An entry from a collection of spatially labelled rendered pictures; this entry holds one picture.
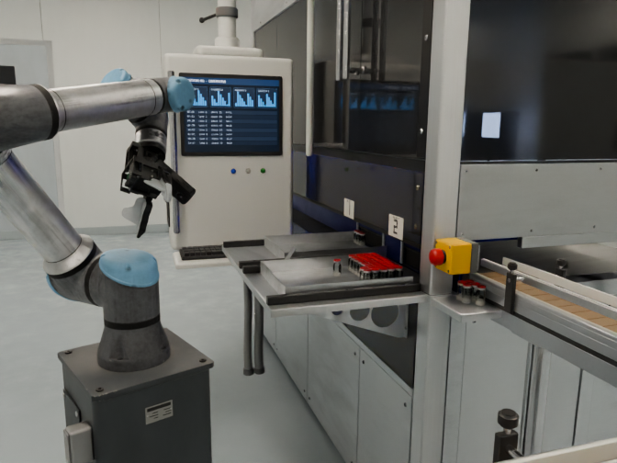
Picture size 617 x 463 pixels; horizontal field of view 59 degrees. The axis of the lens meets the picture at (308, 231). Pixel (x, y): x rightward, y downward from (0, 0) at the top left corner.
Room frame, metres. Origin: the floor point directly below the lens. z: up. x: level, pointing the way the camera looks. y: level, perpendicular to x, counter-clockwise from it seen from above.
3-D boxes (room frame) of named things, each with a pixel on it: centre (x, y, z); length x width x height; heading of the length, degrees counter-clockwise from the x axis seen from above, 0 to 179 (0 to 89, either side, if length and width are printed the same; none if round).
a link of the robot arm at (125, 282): (1.11, 0.38, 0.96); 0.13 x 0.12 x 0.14; 61
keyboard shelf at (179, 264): (2.05, 0.30, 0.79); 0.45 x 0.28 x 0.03; 108
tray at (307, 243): (1.76, -0.05, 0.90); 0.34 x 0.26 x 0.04; 108
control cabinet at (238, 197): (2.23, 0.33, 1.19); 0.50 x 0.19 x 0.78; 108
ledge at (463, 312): (1.23, -0.39, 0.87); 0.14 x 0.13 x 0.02; 108
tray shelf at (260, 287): (1.57, -0.04, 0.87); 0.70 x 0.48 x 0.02; 18
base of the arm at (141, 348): (1.11, 0.38, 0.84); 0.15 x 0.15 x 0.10
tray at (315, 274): (1.41, -0.07, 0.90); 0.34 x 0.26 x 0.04; 108
